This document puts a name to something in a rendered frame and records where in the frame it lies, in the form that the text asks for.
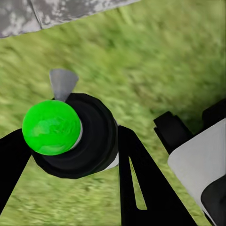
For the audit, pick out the insectifuge atomizer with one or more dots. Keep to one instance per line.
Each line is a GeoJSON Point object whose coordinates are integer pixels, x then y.
{"type": "Point", "coordinates": [72, 135]}

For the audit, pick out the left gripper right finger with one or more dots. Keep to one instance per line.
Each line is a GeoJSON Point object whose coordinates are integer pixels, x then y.
{"type": "Point", "coordinates": [164, 208]}

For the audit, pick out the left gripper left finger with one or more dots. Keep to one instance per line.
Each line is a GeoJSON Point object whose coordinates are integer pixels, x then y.
{"type": "Point", "coordinates": [14, 155]}

